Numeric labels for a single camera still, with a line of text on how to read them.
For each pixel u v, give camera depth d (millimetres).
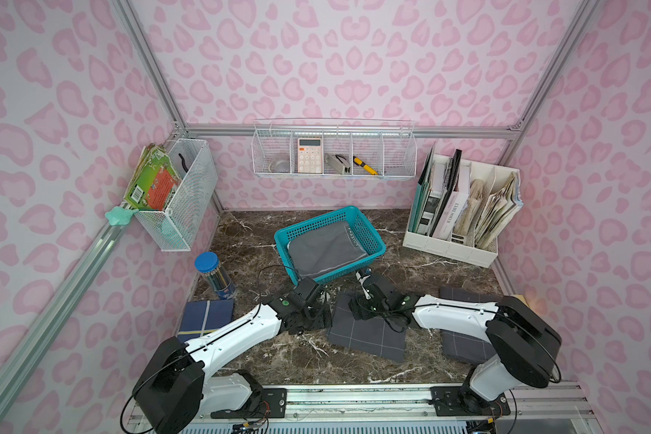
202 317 884
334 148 1016
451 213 951
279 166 947
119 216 627
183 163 899
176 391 399
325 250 1007
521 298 972
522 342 440
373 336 834
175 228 729
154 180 724
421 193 895
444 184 921
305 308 665
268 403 723
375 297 687
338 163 967
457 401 727
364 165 977
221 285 865
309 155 951
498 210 905
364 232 1038
